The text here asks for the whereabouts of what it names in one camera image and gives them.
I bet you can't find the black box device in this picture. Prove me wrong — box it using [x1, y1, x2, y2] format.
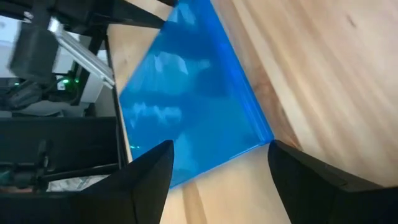
[8, 23, 60, 83]

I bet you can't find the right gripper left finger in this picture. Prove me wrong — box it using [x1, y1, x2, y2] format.
[0, 139, 175, 224]

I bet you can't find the blue plastic disc case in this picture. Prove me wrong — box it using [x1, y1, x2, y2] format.
[119, 0, 275, 189]

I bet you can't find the aluminium frame bracket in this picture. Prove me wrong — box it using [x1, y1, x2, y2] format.
[49, 18, 116, 90]

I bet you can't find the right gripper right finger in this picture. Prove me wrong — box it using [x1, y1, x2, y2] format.
[267, 139, 398, 224]

